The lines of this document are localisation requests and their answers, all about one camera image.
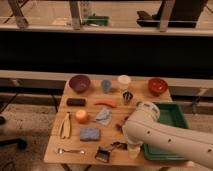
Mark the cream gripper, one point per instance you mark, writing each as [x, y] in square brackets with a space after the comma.
[133, 151]

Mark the black dish brush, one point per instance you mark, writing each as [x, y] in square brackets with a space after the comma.
[103, 153]

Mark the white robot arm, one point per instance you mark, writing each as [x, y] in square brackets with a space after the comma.
[142, 126]

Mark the bunch of dark grapes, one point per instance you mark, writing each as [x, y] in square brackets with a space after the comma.
[119, 125]

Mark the blue-grey cloth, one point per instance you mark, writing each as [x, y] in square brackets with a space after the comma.
[104, 116]

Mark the wooden table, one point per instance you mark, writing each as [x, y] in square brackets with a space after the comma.
[109, 134]

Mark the metal measuring cup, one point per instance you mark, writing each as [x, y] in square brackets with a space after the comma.
[127, 97]

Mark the orange carrot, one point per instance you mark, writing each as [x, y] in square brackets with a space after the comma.
[106, 103]

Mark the apple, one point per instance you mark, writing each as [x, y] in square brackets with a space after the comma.
[82, 116]

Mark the red bowl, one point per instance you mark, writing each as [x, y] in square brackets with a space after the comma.
[157, 86]

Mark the white cup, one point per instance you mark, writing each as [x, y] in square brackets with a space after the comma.
[124, 82]

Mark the blue cup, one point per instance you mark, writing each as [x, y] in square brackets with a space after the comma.
[106, 86]

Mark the black eraser block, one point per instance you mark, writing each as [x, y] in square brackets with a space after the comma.
[76, 102]

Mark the banana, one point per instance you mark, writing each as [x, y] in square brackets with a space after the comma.
[65, 127]

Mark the purple bowl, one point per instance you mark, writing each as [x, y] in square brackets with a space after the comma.
[79, 83]

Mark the green box on shelf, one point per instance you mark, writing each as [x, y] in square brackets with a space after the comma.
[98, 20]

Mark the dark object on shelf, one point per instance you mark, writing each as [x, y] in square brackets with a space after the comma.
[184, 14]

